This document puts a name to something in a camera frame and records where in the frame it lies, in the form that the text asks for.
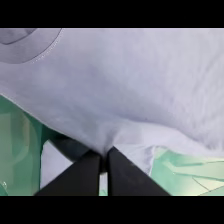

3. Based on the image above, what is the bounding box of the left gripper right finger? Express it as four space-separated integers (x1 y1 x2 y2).
106 146 171 197

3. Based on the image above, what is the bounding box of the pale lilac T-shirt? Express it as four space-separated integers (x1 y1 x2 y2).
0 28 224 190

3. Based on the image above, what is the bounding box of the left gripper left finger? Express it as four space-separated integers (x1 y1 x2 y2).
34 149 102 197

